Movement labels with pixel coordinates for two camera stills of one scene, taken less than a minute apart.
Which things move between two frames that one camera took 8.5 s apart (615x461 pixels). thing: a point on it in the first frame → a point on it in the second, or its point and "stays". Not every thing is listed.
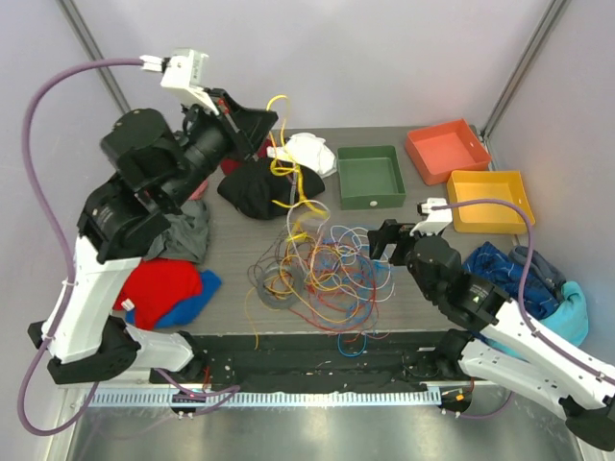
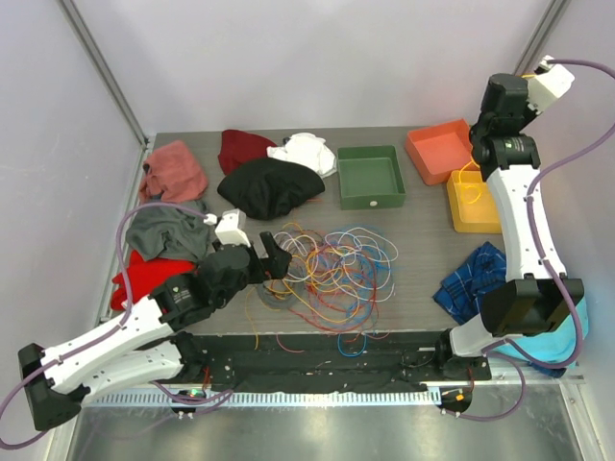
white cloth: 307,150 stays
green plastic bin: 370,178 stays
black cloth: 265,188 stays
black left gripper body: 211,138 → 258,270
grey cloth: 186,237 stays
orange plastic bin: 438,150 stays
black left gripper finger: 251,127 → 272,249
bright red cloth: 155,284 stays
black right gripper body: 405,242 → 528,112
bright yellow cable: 283,166 → 471,162
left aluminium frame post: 87,42 stays
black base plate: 316,362 stays
